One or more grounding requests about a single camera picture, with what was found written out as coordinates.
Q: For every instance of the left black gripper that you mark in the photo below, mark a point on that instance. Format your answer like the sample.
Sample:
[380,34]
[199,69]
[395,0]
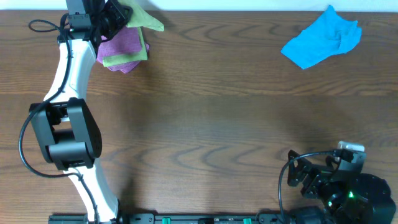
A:
[122,18]

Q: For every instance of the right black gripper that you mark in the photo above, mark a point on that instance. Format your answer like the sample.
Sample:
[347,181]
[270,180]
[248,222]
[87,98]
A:
[317,177]

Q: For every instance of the green microfibre cloth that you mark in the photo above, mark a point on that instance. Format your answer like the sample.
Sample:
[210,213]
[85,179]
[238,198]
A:
[140,18]

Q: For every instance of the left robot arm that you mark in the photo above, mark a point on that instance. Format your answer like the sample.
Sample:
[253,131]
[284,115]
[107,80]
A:
[66,131]

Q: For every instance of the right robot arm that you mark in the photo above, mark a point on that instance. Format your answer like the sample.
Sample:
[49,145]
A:
[348,194]

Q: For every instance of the top purple folded cloth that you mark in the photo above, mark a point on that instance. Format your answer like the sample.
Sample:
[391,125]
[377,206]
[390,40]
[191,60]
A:
[127,37]

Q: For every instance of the purple folded cloth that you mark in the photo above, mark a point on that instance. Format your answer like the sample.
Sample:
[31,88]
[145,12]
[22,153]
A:
[127,37]
[128,59]

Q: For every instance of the folded green cloth in stack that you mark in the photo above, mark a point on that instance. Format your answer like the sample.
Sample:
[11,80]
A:
[124,51]

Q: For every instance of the bottom purple folded cloth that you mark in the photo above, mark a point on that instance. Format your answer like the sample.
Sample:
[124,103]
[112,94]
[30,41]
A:
[128,59]

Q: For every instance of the blue crumpled cloth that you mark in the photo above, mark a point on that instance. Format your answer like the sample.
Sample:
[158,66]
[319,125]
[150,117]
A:
[329,35]

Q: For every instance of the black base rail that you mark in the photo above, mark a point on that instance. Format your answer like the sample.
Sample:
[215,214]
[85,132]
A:
[151,218]

